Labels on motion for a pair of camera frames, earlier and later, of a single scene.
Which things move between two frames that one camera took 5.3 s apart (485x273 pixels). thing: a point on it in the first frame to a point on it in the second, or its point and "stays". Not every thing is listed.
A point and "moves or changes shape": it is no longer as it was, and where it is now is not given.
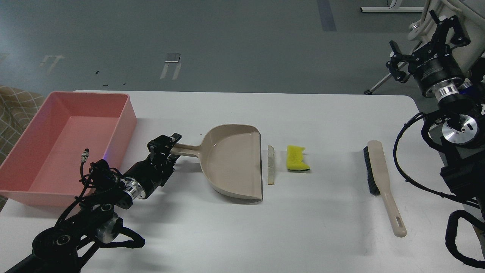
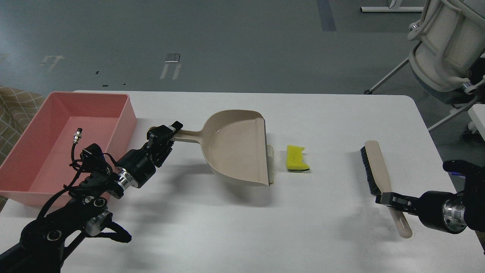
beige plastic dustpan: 230,157 moves or changes shape
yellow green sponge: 294,156 stays
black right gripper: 435,61 to 440,210
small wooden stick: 271,165 stays
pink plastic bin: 43,166 stays
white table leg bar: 393,9 stays
